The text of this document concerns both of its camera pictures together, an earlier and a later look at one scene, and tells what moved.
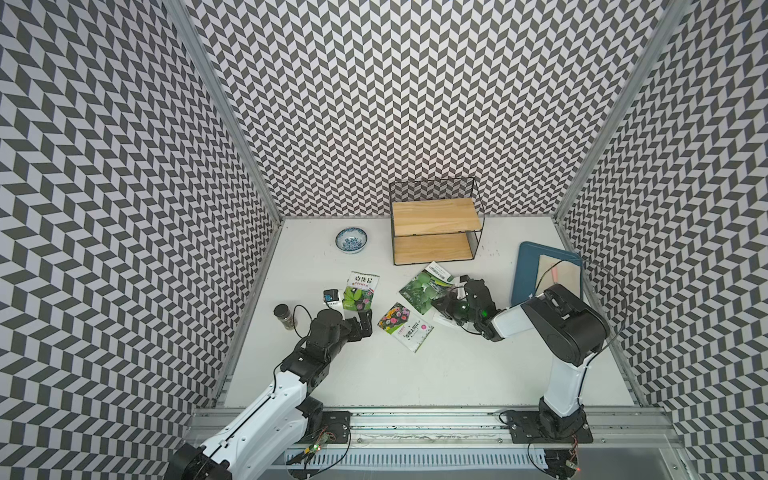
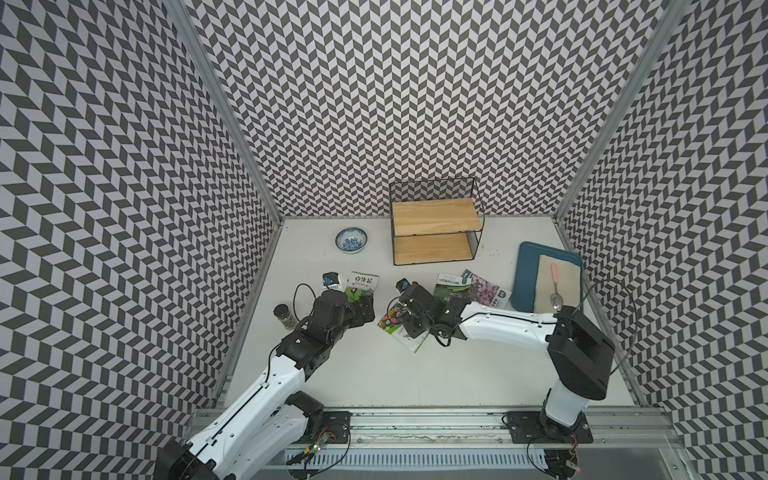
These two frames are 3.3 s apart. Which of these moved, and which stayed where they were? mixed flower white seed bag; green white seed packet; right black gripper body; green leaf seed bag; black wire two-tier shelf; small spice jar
Moved: green leaf seed bag; right black gripper body
Stayed: mixed flower white seed bag; small spice jar; black wire two-tier shelf; green white seed packet
